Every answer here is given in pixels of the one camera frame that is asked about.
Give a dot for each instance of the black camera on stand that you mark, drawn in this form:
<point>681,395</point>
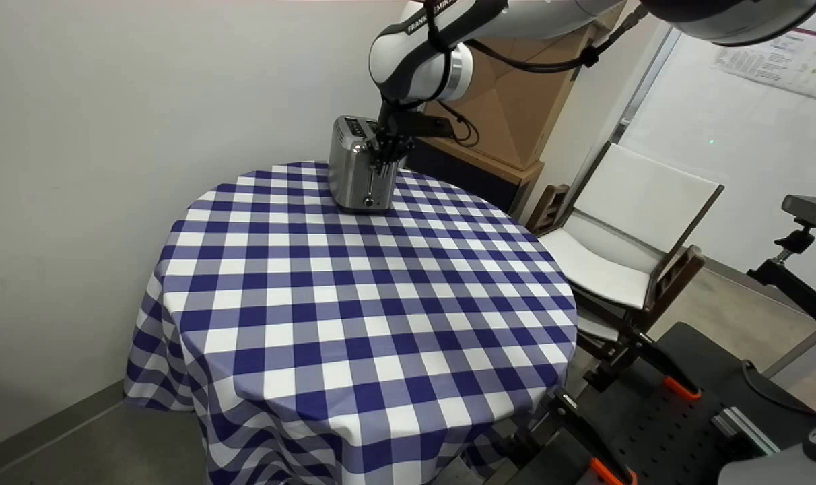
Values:
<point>810,210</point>

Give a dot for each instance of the blue white checkered tablecloth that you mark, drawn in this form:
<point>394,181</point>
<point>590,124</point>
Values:
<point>353,298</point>

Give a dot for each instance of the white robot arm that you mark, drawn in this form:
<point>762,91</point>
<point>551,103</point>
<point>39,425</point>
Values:
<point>415,64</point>

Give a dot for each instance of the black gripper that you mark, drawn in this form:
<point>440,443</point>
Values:
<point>398,121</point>

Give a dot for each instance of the printed paper poster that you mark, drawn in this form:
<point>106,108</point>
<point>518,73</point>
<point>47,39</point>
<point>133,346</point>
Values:
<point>783,64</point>

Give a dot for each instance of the brown cabinet with dark band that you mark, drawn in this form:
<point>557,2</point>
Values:
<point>470,175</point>

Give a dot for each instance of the white chair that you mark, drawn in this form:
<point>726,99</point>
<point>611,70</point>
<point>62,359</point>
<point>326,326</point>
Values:
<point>631,225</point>

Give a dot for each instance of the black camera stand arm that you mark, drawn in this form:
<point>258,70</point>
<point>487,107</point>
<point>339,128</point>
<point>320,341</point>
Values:
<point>798,278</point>

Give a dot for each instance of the black workbench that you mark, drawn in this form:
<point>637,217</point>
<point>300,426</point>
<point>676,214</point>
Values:
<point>676,421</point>

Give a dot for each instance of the white whiteboard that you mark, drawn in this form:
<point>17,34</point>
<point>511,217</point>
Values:
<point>747,163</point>

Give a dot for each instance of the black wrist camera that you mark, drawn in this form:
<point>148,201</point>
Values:
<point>435,124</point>

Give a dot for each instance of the large cardboard box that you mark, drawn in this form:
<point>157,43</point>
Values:
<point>522,99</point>

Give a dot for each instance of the silver two-slot toaster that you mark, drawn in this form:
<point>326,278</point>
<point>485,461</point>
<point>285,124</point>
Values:
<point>355,170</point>

